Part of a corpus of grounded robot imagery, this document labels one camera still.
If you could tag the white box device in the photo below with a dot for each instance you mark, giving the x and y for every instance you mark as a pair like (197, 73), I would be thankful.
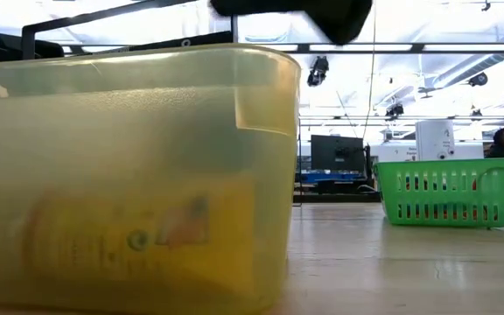
(435, 140)

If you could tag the bright green plastic basket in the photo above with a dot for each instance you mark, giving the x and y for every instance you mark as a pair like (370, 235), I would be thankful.
(449, 168)

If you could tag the black ceiling spotlight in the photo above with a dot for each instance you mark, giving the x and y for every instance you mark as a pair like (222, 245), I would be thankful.
(318, 70)
(394, 110)

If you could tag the yellow translucent plastic bin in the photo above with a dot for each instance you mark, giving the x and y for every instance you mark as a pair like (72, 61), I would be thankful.
(103, 131)

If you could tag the yellow box with barcode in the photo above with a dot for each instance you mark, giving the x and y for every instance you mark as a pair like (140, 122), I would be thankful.
(103, 245)

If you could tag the black round ceiling fixture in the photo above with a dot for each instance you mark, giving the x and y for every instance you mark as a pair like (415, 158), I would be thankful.
(479, 79)

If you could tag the blue table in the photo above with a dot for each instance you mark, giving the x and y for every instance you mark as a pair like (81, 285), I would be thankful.
(331, 177)

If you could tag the black monitor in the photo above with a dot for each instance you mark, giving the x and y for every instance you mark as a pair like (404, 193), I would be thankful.
(337, 153)

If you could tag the wooden shelf with black frame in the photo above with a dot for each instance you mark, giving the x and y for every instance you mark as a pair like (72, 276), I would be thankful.
(103, 16)

